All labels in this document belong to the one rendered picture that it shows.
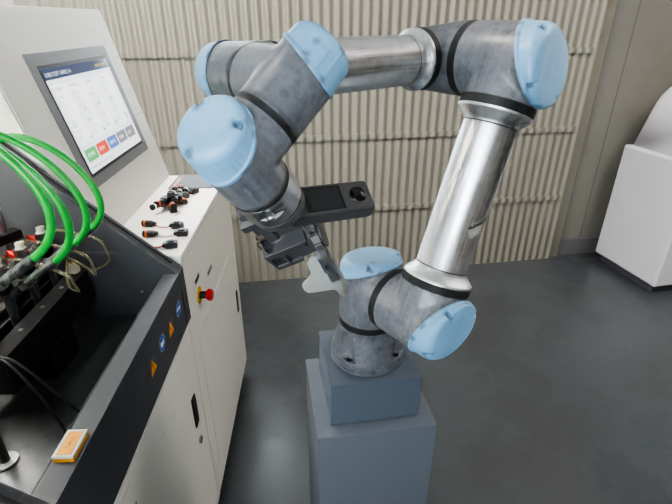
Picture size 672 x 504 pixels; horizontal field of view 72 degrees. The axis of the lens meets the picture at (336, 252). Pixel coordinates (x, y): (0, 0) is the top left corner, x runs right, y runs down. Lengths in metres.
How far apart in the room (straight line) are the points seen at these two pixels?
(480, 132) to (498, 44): 0.12
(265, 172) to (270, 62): 0.11
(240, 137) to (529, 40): 0.44
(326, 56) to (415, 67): 0.30
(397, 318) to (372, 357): 0.16
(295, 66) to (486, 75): 0.34
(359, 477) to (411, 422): 0.16
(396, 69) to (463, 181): 0.19
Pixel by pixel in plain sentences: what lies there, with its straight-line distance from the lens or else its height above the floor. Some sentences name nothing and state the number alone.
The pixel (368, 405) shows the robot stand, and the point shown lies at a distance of 0.96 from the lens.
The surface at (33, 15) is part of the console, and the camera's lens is 1.52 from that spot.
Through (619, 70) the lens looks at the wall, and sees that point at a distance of 3.49.
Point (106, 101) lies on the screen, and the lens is 1.66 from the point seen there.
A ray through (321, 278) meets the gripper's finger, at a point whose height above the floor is 1.19.
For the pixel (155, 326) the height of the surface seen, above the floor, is 0.93.
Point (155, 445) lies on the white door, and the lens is 1.12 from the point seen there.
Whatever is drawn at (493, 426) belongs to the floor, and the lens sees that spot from 2.17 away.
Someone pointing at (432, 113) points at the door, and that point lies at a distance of 2.88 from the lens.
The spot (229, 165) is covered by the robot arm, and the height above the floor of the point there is 1.40.
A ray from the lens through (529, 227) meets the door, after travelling 3.43.
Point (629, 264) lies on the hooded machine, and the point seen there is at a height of 0.11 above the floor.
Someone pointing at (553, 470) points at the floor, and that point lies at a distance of 2.10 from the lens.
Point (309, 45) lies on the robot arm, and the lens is 0.50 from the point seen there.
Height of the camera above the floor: 1.52
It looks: 27 degrees down
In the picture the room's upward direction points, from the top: straight up
